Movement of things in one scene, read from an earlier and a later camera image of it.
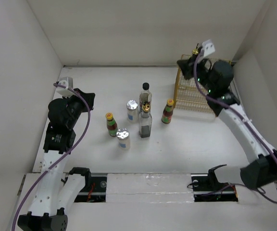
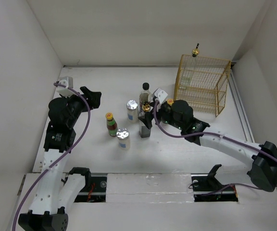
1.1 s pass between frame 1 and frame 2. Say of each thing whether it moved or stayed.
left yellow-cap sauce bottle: stayed
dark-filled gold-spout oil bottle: stayed
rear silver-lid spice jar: stayed
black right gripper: moved
